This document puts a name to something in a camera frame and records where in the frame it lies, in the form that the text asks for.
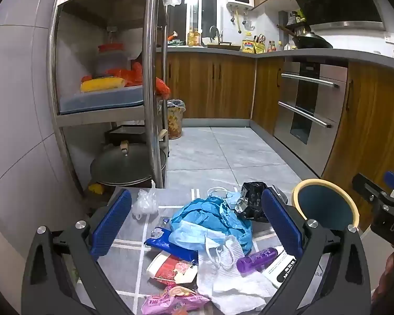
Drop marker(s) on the grey checked mat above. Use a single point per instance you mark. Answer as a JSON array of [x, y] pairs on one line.
[[134, 256]]

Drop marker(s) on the blue tray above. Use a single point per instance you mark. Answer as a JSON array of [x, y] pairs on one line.
[[98, 100]]

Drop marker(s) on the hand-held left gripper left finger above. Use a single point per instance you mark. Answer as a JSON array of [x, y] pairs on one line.
[[113, 223]]

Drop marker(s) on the blue face mask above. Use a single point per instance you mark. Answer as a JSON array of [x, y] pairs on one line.
[[225, 198], [193, 233]]

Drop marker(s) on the kitchen window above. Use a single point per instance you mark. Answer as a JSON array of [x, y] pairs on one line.
[[197, 3]]

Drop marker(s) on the kitchen faucet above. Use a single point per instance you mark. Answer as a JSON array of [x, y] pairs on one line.
[[216, 32]]

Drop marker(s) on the stainless steel built-in oven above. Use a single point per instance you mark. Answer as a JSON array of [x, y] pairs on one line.
[[310, 105]]

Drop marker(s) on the black range hood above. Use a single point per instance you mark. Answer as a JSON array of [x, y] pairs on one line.
[[335, 0]]

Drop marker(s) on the plastic container with red lid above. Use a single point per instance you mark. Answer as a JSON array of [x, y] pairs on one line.
[[111, 59]]

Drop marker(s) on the patterned waste bin with liner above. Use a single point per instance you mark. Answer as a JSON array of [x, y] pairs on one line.
[[175, 121]]

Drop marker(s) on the grey pan lid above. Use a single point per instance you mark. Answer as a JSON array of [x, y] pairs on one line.
[[124, 167]]

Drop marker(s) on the red and white packet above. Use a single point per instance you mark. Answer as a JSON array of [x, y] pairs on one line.
[[165, 267]]

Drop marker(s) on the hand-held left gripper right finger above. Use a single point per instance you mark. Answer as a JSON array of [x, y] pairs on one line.
[[282, 223]]

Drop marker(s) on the small yellow object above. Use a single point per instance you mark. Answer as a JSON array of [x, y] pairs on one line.
[[96, 188]]

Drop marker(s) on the blue plastic film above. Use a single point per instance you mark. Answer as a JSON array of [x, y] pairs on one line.
[[203, 213]]

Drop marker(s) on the stainless steel shelf rack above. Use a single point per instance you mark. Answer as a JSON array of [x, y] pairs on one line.
[[151, 72]]

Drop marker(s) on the purple plastic bottle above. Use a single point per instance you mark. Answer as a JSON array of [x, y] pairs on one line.
[[256, 259]]

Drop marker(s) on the orange plastic bag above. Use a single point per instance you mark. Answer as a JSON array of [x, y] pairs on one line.
[[162, 88], [126, 72]]

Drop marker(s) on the blue bin with yellow rim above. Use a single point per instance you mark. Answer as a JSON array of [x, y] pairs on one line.
[[325, 203]]

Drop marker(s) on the blue wet wipes packet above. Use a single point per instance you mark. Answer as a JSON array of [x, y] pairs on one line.
[[164, 243]]

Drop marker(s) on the cooking oil bottles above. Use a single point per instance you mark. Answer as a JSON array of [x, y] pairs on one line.
[[193, 37]]

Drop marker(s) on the wooden kitchen cabinets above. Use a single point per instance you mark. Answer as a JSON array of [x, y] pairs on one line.
[[223, 85]]

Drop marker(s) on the yellow container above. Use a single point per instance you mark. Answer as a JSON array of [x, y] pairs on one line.
[[248, 46]]

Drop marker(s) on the pink snack packet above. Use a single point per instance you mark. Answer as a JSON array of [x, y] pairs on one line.
[[170, 302]]

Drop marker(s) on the white paper towel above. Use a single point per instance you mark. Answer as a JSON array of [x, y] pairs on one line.
[[226, 285]]

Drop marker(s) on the yellow packet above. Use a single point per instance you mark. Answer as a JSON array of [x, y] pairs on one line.
[[101, 84]]

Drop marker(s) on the white and green box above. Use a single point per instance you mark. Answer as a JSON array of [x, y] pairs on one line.
[[277, 270]]

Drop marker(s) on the black wok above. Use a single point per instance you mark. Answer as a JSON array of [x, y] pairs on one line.
[[310, 41]]

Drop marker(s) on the black baking tray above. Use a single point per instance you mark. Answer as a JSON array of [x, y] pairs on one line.
[[128, 133]]

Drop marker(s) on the black plastic bag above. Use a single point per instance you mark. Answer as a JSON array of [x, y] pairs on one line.
[[254, 193]]

